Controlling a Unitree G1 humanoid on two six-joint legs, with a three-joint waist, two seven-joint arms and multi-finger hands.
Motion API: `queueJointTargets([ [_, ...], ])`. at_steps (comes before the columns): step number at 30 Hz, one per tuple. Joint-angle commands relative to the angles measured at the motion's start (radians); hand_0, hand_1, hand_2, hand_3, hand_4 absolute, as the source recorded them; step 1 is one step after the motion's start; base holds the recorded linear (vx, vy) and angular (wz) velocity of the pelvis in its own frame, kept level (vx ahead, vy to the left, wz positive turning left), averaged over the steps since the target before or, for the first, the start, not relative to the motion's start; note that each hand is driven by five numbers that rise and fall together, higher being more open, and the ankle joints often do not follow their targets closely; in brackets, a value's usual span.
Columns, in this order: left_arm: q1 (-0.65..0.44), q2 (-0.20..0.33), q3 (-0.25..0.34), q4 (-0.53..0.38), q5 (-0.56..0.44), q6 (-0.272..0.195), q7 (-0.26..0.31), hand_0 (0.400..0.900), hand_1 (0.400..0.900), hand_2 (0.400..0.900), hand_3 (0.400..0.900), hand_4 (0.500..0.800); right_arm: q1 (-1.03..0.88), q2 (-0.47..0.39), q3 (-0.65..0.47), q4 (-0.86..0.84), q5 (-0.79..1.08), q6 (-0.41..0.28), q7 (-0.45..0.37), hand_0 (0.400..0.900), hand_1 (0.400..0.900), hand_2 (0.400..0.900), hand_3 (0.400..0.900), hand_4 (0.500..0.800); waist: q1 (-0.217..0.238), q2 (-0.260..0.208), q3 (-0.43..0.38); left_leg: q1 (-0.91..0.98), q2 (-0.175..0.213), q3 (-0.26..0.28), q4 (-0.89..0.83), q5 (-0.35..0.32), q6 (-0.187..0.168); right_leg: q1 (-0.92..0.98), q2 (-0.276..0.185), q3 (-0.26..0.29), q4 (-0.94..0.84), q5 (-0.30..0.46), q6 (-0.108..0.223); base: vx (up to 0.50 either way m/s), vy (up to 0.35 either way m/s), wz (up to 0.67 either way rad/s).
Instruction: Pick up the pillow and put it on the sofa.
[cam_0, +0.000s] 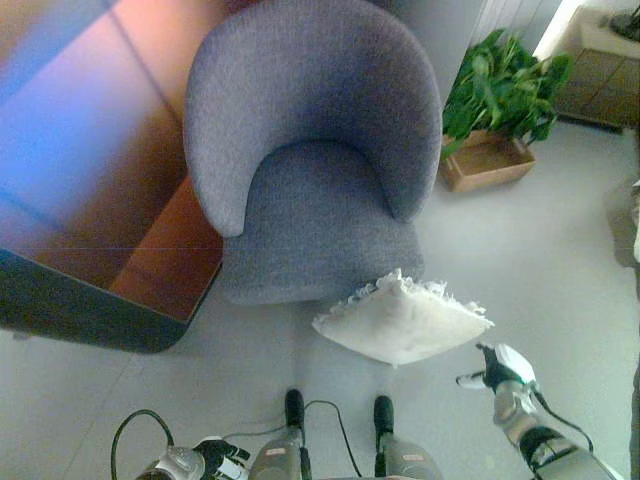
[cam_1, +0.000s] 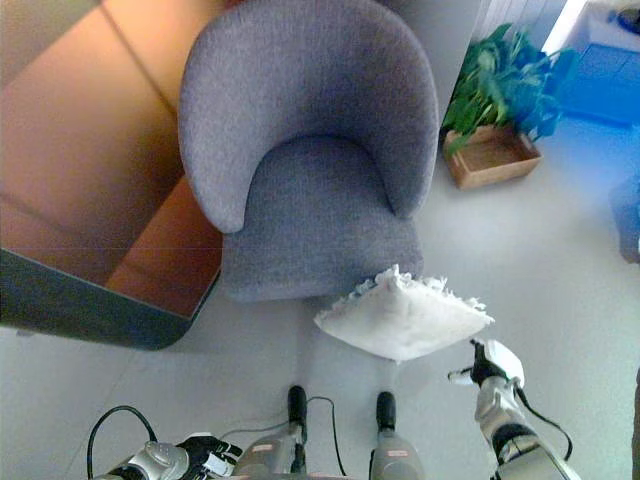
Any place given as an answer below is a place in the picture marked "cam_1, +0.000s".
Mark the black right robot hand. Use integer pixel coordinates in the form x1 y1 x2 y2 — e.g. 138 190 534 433
447 338 526 390

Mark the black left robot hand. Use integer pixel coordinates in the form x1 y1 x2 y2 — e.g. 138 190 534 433
175 434 244 477

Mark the white fringed pillow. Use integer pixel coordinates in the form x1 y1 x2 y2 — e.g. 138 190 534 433
313 263 496 363

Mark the grey fabric armchair sofa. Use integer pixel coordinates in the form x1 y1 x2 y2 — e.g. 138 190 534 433
177 0 442 304

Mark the silver left robot leg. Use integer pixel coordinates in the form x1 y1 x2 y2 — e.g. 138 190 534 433
233 422 307 480

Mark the silver robot leg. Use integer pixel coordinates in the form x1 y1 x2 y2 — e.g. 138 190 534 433
233 422 307 480
368 429 426 480

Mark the black left robot foot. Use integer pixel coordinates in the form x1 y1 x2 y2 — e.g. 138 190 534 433
287 385 308 426

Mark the black robot foot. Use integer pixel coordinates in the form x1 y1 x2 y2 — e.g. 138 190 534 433
287 385 308 426
375 391 397 434

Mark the black right robot foot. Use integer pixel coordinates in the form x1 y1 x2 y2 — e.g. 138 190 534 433
375 391 397 434

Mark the silver right robot leg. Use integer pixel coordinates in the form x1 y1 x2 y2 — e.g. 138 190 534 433
368 429 426 480

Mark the wooden planter box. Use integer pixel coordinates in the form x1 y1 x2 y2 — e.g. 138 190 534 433
442 124 543 191

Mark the green potted plant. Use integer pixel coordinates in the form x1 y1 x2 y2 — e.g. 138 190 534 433
441 22 580 156

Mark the brown wooden cabinet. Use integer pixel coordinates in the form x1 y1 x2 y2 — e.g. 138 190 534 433
0 0 242 352

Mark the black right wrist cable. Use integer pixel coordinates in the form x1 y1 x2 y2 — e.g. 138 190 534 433
514 385 574 462

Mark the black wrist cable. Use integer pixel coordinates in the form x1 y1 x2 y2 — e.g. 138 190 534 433
86 405 159 479
514 385 574 462

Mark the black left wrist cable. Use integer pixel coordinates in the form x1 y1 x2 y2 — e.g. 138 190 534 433
86 405 159 479

